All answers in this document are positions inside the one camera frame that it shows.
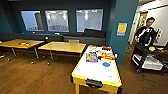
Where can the yellow wall poster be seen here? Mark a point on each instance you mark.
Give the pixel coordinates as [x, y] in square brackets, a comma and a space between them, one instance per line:
[122, 29]

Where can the orange and black object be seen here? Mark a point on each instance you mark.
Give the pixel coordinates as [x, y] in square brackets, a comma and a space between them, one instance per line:
[23, 43]

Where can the yellow round object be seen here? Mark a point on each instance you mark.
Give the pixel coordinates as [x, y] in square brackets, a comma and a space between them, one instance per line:
[152, 48]

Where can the interior glass window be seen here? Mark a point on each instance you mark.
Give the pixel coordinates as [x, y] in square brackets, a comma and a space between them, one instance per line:
[89, 20]
[31, 20]
[56, 20]

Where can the long dark grey bench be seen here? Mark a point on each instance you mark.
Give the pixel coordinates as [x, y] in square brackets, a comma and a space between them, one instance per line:
[20, 36]

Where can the blue bowl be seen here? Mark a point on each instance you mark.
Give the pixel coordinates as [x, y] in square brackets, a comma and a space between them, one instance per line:
[106, 64]

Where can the white flat box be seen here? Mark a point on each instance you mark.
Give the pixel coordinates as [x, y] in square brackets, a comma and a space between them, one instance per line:
[94, 48]

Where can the light grey chair back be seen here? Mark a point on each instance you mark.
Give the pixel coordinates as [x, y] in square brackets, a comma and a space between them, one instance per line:
[74, 41]

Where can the yellow air hockey table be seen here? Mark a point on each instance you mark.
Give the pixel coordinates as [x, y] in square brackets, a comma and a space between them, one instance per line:
[95, 71]

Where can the dark grey sofa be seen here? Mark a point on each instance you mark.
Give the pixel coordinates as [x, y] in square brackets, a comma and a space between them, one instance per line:
[93, 35]

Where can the small black round object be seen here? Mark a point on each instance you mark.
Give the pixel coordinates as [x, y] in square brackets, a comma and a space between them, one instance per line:
[46, 38]

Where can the red and black object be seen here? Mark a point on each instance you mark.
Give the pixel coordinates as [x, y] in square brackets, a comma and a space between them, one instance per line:
[106, 48]

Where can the light wooden table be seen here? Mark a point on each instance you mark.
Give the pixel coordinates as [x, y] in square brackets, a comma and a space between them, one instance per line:
[61, 46]
[13, 43]

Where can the orange game box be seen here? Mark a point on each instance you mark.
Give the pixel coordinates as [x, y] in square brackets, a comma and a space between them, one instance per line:
[108, 56]

